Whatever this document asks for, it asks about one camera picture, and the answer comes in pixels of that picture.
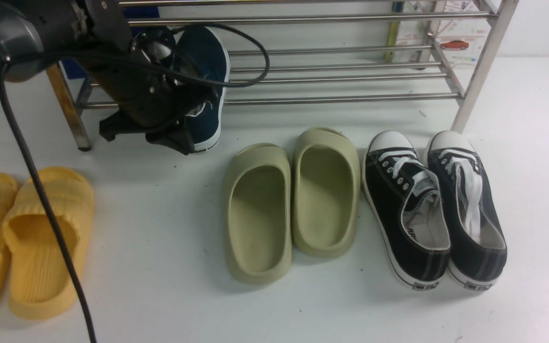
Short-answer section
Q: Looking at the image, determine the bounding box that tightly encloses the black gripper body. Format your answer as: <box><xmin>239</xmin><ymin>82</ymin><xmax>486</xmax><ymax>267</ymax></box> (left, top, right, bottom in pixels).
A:
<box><xmin>77</xmin><ymin>46</ymin><xmax>215</xmax><ymax>155</ymax></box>

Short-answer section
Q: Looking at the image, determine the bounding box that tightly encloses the navy slip-on shoe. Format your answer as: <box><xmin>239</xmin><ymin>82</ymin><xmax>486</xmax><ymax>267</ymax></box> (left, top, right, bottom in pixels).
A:
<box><xmin>177</xmin><ymin>27</ymin><xmax>231</xmax><ymax>154</ymax></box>
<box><xmin>134</xmin><ymin>26</ymin><xmax>176</xmax><ymax>67</ymax></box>

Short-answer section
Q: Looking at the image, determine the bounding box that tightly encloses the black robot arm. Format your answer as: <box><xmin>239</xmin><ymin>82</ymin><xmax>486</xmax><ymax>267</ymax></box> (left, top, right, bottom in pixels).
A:
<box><xmin>0</xmin><ymin>0</ymin><xmax>230</xmax><ymax>155</ymax></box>

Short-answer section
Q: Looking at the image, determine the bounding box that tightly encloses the stainless steel shoe rack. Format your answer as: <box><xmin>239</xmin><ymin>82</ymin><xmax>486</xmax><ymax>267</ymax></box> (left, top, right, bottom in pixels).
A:
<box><xmin>46</xmin><ymin>0</ymin><xmax>519</xmax><ymax>151</ymax></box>

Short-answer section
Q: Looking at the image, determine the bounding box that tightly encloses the left olive foam slipper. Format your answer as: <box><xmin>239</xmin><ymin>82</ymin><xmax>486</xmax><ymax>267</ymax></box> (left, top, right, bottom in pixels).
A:
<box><xmin>222</xmin><ymin>143</ymin><xmax>293</xmax><ymax>286</ymax></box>

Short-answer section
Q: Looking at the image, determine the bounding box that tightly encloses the olive foam slipper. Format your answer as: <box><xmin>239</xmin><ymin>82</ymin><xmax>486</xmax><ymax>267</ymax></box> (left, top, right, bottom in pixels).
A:
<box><xmin>222</xmin><ymin>143</ymin><xmax>293</xmax><ymax>286</ymax></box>
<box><xmin>292</xmin><ymin>127</ymin><xmax>361</xmax><ymax>259</ymax></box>

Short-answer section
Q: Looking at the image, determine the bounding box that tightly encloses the right olive foam slipper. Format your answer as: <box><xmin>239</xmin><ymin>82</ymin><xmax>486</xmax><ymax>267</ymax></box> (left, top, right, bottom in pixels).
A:
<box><xmin>292</xmin><ymin>127</ymin><xmax>361</xmax><ymax>259</ymax></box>

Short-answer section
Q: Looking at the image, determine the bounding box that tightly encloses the right yellow slide sandal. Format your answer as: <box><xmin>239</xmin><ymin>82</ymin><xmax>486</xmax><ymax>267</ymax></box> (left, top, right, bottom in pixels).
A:
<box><xmin>3</xmin><ymin>166</ymin><xmax>95</xmax><ymax>321</ymax></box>

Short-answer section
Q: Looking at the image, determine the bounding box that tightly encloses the left black canvas sneaker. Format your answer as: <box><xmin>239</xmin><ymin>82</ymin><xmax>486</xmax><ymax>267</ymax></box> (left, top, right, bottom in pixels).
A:
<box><xmin>362</xmin><ymin>131</ymin><xmax>452</xmax><ymax>291</ymax></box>

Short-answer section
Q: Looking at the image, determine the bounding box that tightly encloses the black canvas sneaker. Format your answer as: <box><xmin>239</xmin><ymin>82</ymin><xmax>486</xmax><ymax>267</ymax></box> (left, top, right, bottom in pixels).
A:
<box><xmin>362</xmin><ymin>131</ymin><xmax>452</xmax><ymax>291</ymax></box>
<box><xmin>425</xmin><ymin>131</ymin><xmax>508</xmax><ymax>292</ymax></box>

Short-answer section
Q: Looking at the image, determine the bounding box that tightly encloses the white box with red car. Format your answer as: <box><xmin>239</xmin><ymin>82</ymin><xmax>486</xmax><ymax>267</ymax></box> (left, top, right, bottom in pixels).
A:
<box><xmin>387</xmin><ymin>0</ymin><xmax>490</xmax><ymax>69</ymax></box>

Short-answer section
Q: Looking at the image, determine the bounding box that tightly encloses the right black canvas sneaker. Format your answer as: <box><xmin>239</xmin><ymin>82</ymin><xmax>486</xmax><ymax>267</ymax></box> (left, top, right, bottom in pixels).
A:
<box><xmin>425</xmin><ymin>131</ymin><xmax>508</xmax><ymax>292</ymax></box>

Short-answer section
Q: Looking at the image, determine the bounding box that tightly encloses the black cable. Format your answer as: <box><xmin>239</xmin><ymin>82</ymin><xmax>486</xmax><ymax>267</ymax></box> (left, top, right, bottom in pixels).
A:
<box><xmin>0</xmin><ymin>21</ymin><xmax>271</xmax><ymax>343</ymax></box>

